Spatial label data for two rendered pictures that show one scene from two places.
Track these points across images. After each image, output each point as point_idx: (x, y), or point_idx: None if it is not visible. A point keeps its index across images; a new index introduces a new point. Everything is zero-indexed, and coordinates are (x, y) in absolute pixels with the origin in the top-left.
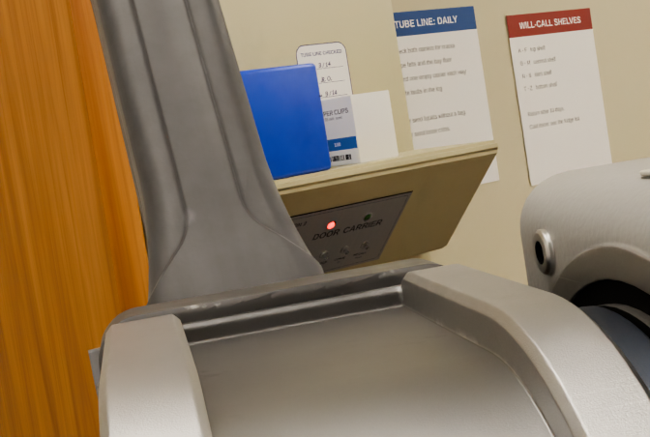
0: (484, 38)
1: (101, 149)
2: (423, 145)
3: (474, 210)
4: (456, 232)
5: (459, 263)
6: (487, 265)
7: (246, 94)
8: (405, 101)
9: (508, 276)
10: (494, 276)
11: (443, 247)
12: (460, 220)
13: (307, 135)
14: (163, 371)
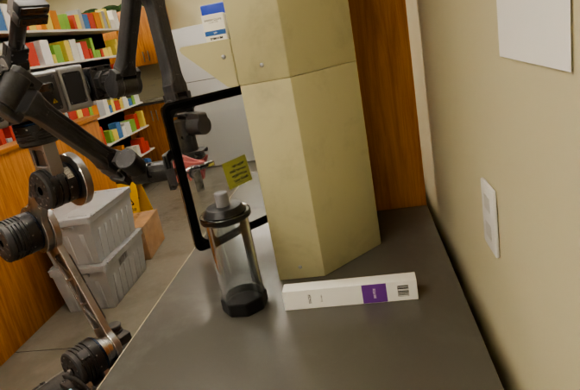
0: None
1: None
2: None
3: (547, 103)
4: (532, 120)
5: (532, 160)
6: (553, 188)
7: (117, 45)
8: (225, 14)
9: (571, 227)
10: (82, 68)
11: (523, 130)
12: (536, 109)
13: None
14: None
